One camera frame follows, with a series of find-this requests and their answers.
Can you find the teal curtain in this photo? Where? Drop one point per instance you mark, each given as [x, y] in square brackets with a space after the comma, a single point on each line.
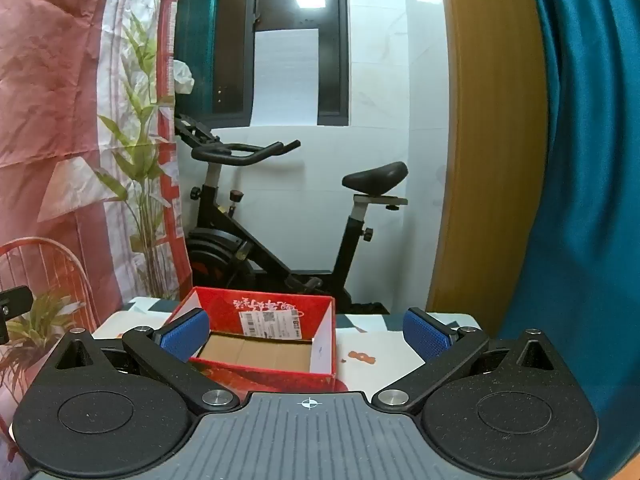
[590, 185]

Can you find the white paper sheet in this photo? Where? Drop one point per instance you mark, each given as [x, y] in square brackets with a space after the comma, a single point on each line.
[285, 80]

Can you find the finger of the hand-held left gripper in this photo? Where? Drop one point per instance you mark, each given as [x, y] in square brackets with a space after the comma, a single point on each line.
[17, 299]

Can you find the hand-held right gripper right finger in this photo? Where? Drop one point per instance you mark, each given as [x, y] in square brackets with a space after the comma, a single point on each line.
[429, 336]

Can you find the red strawberry print cardboard box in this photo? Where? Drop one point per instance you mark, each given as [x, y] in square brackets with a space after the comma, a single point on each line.
[225, 310]

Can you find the dark framed window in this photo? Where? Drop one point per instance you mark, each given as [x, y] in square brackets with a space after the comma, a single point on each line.
[336, 35]

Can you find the yellow wooden door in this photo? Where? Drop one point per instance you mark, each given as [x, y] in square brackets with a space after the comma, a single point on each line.
[495, 135]

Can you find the black exercise bike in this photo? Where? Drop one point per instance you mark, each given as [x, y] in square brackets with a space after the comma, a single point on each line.
[225, 240]

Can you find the pink plant print curtain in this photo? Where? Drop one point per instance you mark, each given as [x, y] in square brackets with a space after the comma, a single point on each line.
[50, 110]

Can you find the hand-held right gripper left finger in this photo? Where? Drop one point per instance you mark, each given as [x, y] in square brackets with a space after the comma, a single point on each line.
[184, 336]

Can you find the white printed tablecloth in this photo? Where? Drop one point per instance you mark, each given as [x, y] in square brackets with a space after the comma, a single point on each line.
[380, 340]

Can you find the white plastic bag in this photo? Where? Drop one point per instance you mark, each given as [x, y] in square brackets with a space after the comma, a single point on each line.
[183, 77]

